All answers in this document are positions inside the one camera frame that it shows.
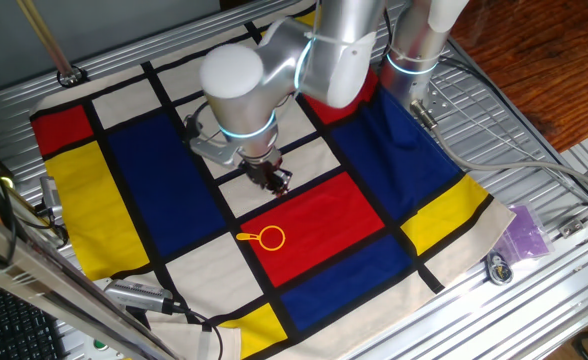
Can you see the black computer keyboard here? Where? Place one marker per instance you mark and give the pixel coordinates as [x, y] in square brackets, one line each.
[19, 330]

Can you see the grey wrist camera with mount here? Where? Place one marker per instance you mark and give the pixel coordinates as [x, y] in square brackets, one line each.
[214, 150]

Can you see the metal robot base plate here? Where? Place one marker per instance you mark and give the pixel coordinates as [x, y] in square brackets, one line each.
[439, 100]

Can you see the small grey camera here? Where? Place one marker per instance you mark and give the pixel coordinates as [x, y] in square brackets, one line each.
[50, 197]

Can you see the Mondrian pattern colour block cloth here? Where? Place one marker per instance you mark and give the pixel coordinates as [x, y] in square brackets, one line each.
[164, 190]

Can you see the silver exterior camera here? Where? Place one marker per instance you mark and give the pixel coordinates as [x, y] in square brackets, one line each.
[134, 295]

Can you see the aluminium frame bar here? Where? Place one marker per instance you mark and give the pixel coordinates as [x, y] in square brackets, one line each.
[49, 285]

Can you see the green push button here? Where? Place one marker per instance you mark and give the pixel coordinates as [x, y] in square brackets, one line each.
[99, 344]

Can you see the metal corner bracket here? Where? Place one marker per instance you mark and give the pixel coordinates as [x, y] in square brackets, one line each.
[571, 227]

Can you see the purple plastic zip bag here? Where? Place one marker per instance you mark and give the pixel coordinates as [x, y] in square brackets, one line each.
[524, 235]

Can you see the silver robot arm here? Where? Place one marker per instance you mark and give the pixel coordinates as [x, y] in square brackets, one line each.
[239, 115]

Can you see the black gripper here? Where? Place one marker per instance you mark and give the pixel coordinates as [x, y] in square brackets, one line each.
[261, 169]

